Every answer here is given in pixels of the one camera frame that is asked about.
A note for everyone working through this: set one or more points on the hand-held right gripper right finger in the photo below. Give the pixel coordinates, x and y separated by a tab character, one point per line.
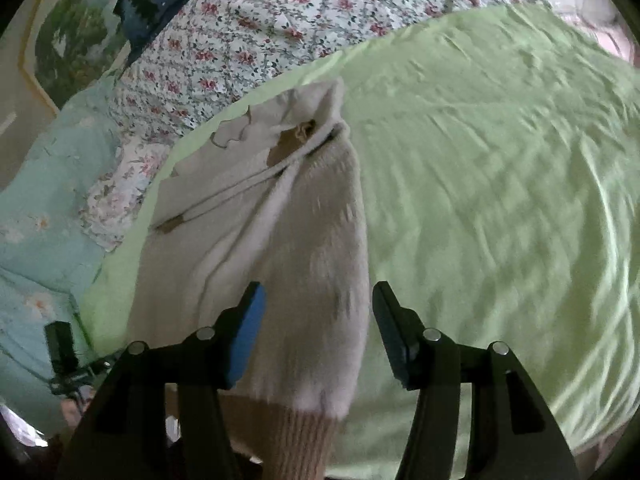
395	335

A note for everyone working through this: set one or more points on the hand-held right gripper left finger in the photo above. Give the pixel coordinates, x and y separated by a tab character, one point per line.
249	332

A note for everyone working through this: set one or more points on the cream knit hooded sweater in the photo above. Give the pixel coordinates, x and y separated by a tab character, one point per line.
280	240

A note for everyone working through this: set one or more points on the light blue floral blanket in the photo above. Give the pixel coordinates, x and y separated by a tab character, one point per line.
45	220

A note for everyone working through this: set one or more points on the light green bed sheet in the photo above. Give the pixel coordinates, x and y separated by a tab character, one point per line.
475	210

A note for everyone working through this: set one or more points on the floral patterned quilt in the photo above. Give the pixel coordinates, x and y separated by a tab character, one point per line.
280	25

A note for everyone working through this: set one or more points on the pink cloth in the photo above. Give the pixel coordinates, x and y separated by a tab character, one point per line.
607	25

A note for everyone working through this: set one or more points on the green landscape wall poster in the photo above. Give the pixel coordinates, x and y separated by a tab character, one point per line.
70	35

